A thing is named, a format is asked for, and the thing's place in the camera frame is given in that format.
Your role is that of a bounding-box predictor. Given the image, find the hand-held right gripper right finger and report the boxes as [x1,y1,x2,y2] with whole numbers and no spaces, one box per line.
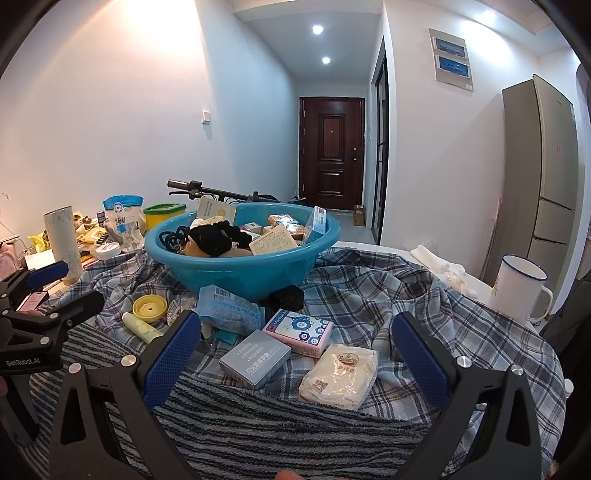
[392,311,543,480]

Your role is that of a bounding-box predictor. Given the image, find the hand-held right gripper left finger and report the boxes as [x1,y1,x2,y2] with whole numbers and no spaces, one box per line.
[48,310,204,480]

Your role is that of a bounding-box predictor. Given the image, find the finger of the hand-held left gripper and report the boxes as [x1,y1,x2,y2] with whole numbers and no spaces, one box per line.
[0,261,70,302]
[0,290,106,347]

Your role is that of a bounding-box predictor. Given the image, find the black hair ties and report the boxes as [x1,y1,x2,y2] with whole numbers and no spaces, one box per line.
[159,225,192,254]

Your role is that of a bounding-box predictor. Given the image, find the blue plastic basin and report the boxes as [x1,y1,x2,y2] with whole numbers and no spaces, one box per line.
[144,203,341,303]

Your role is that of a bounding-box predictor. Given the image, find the black fluffy knit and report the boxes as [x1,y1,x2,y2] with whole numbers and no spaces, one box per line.
[187,219,252,258]

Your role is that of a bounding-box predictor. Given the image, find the pink compact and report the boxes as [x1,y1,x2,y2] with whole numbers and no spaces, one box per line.
[16,291,49,312]

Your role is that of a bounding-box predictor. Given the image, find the pink plastic case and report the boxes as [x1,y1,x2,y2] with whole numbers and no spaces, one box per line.
[0,240,28,278]

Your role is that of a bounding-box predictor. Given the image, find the pale yellow tube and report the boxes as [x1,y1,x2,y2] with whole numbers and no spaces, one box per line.
[122,312,164,343]

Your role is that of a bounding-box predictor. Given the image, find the yellow round lid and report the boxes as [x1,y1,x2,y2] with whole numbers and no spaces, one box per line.
[132,295,168,322]

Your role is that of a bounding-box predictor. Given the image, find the yellow cookie packs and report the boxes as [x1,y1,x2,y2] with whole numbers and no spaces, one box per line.
[76,224,109,245]

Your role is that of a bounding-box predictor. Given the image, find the blue plaid shirt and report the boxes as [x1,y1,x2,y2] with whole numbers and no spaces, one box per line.
[85,247,566,472]

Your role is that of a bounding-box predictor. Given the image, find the light blue tissue packet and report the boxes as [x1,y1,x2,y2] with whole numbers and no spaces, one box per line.
[198,285,265,336]

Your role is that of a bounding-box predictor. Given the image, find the silver grey box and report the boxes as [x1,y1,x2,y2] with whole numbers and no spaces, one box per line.
[218,329,291,391]

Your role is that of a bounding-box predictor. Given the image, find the blue white powder bag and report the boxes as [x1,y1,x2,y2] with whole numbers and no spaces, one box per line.
[102,195,146,252]

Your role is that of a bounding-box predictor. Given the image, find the white crumpled cloth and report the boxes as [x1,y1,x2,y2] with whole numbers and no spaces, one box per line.
[409,244,478,296]

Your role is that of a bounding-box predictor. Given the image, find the grey striped fleece blanket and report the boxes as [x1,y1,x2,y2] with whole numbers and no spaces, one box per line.
[28,318,444,480]

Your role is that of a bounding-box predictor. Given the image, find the pink flowered box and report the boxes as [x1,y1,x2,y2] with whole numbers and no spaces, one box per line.
[262,308,334,359]

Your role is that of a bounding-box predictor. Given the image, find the white enamel mug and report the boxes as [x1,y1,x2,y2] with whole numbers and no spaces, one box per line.
[492,255,553,324]

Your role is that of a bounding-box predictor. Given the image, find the small black box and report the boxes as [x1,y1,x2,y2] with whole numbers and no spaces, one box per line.
[269,285,305,312]

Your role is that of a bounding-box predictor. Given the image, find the white box yellow circle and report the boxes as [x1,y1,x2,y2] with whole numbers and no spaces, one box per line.
[196,198,237,227]

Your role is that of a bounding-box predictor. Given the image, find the clear plastic case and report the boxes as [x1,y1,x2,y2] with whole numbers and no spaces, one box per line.
[305,206,328,245]

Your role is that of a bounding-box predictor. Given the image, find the beige refrigerator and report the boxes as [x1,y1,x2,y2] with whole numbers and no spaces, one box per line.
[480,74,580,296]

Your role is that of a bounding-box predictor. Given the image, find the black-framed glass door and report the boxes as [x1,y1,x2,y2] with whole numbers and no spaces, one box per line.
[370,39,391,245]

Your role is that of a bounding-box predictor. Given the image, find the brown entrance door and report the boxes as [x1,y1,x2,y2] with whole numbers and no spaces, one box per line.
[298,96,365,210]

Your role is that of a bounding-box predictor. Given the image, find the grey electrical panel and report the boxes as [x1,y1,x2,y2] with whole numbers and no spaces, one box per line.
[428,28,475,92]

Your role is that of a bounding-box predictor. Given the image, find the bicycle handlebar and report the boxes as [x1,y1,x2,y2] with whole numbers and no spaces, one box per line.
[167,179,282,204]

